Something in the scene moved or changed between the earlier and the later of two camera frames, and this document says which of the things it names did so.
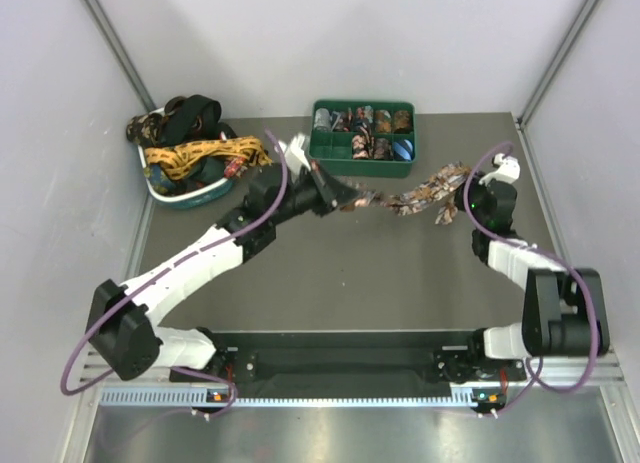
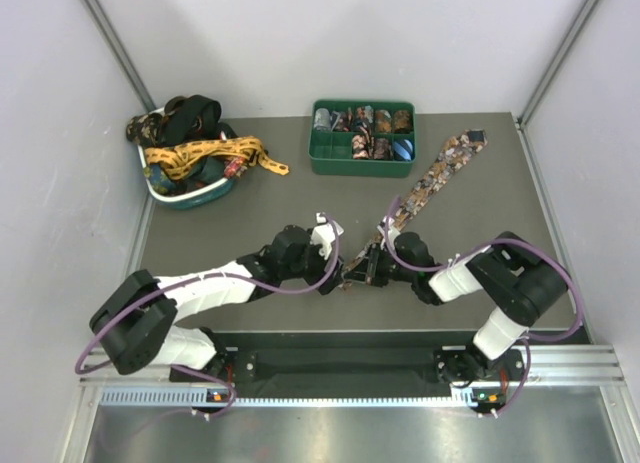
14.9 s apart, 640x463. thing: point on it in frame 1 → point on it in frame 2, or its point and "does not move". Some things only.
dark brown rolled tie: (402, 122) does not move
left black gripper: (330, 193) → (320, 275)
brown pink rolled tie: (382, 149) does not move
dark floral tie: (146, 129) does not move
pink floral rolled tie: (359, 149) does not move
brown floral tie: (440, 188) → (456, 151)
